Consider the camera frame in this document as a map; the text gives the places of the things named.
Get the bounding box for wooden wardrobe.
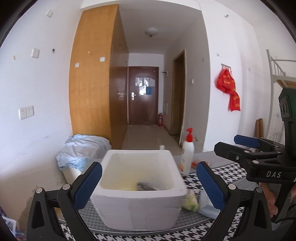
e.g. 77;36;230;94
69;4;128;149

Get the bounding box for ceiling lamp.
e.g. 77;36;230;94
145;28;159;38

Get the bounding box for white cloth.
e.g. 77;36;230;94
198;190;209;213

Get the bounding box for light blue bedding pile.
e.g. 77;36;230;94
56;134;111;172

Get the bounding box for green tissue pack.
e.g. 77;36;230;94
182;189;200;212

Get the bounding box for grey sock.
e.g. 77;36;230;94
137;182;157;191

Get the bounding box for metal bunk bed frame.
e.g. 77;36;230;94
265;49;295;144

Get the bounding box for blue face mask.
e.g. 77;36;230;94
201;205;220;219

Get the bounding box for wooden sticks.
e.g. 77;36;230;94
255;118;264;138

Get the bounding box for double wall switch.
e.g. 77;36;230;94
18;106;35;120

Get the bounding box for right hand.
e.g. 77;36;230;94
259;183;278;218

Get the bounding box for red hanging banners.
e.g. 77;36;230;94
216;67;241;111

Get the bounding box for brown entrance door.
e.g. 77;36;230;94
128;66;159;126

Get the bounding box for white foam box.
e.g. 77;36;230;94
90;150;187;231

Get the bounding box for red fire extinguisher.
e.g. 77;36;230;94
157;113;164;127

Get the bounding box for white red pump bottle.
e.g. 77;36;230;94
180;128;195;176

